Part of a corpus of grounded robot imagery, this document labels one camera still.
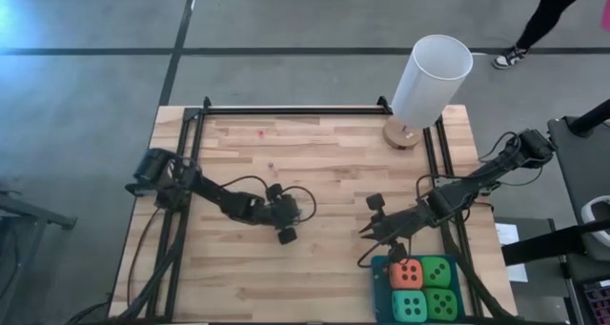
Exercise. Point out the black aluminium table frame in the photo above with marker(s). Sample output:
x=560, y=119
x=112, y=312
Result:
x=286, y=110

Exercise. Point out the blue plastic tray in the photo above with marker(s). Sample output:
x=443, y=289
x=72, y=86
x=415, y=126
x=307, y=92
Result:
x=381, y=291

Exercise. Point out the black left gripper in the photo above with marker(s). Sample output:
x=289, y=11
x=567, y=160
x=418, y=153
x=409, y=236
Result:
x=283, y=213

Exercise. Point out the black keyboard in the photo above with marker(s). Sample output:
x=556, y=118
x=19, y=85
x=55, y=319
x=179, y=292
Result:
x=598, y=301

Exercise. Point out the black diagonal bar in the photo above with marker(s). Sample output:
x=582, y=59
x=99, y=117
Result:
x=562, y=239

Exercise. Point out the white shade wooden base lamp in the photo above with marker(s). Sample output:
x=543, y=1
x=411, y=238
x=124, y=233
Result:
x=429, y=87

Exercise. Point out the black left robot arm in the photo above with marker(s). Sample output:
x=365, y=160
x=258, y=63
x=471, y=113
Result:
x=209, y=191

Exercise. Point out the white rounded object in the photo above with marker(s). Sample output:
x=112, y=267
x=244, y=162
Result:
x=588, y=215

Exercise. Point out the white paper sheet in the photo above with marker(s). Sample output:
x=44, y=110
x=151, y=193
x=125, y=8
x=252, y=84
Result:
x=507, y=234

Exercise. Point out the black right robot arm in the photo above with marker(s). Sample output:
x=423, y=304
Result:
x=476, y=184

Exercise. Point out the black metal stand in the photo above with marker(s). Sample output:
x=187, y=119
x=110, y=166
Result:
x=38, y=215

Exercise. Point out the black frame clamp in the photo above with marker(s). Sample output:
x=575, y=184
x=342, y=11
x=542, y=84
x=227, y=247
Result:
x=383, y=102
x=206, y=102

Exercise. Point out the large green foam die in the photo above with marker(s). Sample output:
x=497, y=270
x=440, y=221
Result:
x=442, y=304
x=436, y=271

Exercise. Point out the large teal foam die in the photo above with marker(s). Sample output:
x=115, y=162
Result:
x=409, y=306

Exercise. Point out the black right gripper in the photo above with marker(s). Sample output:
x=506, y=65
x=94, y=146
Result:
x=405, y=220

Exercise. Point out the large orange foam die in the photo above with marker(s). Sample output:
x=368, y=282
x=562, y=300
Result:
x=406, y=273

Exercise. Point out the black side cart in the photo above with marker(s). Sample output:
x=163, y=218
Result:
x=576, y=163

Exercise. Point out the person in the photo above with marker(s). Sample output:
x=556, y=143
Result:
x=548, y=10

